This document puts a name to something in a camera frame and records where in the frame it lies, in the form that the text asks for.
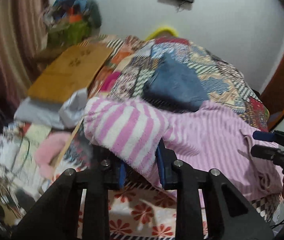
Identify floral bed sheet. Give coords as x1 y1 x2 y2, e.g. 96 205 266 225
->
77 185 207 240

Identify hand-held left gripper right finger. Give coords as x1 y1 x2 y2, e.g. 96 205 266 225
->
156 139 275 240

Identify striped orange bed sheet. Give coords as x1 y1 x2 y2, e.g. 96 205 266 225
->
89 35 142 98

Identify patchwork quilt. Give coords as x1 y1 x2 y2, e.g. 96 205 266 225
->
87 36 270 130

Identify bamboo lap board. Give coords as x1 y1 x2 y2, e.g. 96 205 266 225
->
27 42 115 104

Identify pink striped pants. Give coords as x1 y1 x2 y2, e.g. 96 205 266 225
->
83 97 283 202

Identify pink plush toy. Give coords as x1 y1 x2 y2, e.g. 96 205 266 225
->
33 132 72 178

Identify blue jeans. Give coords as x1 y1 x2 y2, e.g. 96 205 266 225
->
143 54 211 112

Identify striped red curtain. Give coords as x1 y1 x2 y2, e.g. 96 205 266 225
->
0 0 55 120

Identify pile of clothes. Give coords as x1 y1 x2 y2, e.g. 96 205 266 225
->
43 0 102 30

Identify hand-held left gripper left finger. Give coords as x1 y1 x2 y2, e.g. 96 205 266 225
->
11 144 127 240

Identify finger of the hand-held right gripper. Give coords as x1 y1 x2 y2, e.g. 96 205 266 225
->
252 130 284 147
250 145 282 161

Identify white crumpled cloth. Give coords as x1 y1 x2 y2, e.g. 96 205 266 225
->
14 87 89 130

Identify yellow foam tube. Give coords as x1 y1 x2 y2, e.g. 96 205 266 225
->
146 24 180 40

